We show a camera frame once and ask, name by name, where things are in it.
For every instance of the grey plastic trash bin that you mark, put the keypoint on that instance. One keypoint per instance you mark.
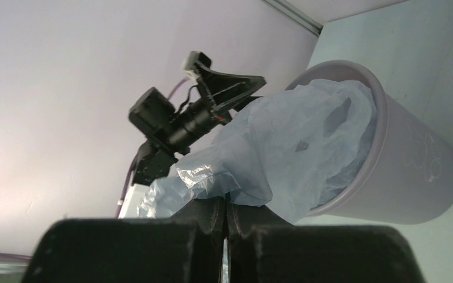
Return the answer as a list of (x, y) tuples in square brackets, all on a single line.
[(407, 177)]

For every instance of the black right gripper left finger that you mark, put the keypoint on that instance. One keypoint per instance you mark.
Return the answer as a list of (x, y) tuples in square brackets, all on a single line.
[(186, 247)]

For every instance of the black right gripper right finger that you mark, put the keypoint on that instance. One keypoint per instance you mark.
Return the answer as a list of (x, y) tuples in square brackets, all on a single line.
[(262, 247)]

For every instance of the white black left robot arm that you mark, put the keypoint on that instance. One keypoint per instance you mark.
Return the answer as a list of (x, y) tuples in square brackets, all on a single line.
[(153, 159)]

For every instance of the aluminium frame rail left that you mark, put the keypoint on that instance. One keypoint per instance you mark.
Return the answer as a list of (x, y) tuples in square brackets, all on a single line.
[(296, 15)]

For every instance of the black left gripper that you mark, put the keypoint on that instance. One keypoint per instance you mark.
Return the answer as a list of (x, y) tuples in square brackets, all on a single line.
[(207, 101)]

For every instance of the blue translucent trash bag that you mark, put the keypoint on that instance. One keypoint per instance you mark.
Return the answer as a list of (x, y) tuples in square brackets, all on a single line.
[(291, 151)]

